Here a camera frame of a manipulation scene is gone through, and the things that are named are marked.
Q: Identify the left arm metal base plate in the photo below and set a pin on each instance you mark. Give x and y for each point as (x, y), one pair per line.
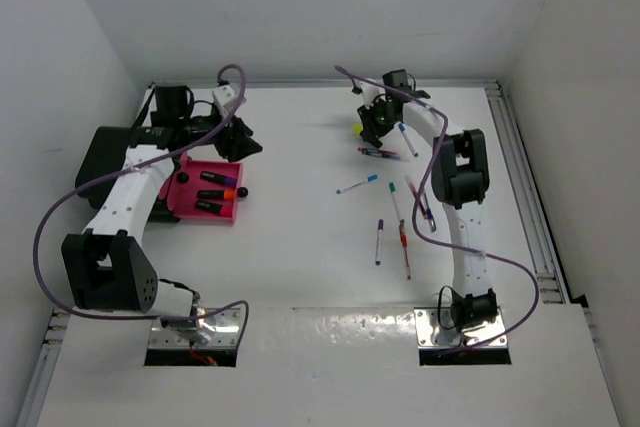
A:
(220, 331)

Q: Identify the dark blue gel pen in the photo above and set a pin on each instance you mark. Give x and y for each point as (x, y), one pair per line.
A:
(430, 219)

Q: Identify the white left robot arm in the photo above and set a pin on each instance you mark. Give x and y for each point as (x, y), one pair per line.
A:
(107, 269)

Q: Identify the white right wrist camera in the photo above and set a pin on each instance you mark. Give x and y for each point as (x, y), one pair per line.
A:
(366, 91)

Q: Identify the pink drawer tray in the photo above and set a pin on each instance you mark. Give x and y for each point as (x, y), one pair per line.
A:
(184, 208)

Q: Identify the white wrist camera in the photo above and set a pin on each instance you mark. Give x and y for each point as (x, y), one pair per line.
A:
(224, 97)
(366, 91)

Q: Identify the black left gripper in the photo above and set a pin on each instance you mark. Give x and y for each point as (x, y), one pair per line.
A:
(233, 141)

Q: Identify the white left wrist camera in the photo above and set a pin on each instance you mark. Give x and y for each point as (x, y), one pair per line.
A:
(224, 97)

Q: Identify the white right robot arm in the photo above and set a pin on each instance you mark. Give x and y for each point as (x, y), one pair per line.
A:
(459, 177)

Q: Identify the orange highlighter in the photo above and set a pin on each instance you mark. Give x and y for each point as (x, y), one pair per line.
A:
(226, 195)

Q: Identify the blue cap white marker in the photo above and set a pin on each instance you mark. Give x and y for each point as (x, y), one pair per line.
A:
(403, 131)

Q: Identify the teal cap white marker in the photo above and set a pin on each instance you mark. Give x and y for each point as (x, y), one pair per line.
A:
(393, 193)

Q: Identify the black drawer cabinet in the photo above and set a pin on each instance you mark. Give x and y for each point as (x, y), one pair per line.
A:
(106, 154)

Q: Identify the purple highlighter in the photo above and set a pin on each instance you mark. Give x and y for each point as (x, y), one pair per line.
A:
(217, 178)

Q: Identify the light blue cap marker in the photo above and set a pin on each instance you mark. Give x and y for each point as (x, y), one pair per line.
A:
(362, 182)

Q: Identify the purple cap white marker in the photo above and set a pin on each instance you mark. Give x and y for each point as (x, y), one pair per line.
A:
(379, 241)

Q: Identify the black round drawer knob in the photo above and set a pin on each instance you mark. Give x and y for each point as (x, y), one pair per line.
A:
(242, 192)

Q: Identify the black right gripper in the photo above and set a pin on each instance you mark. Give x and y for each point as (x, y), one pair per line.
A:
(372, 129)

